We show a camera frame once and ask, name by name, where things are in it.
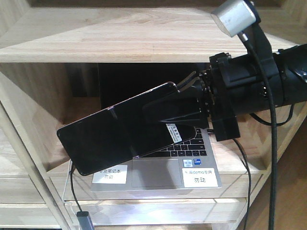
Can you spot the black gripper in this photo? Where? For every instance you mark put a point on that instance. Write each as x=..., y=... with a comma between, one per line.
x=234, y=86

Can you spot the black smartphone with sticker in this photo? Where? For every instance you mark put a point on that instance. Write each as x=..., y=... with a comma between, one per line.
x=119, y=133

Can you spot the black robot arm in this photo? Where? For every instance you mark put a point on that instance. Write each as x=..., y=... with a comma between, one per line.
x=292, y=70

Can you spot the wooden desk shelf unit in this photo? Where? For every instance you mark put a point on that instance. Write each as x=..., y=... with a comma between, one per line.
x=37, y=37

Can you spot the silver laptop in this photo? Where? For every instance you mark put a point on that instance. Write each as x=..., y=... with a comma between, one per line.
x=189, y=164

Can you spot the grey usb adapter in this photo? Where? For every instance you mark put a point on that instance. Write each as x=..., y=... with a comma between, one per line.
x=85, y=220

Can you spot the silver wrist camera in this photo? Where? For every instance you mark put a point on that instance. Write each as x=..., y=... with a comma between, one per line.
x=234, y=16

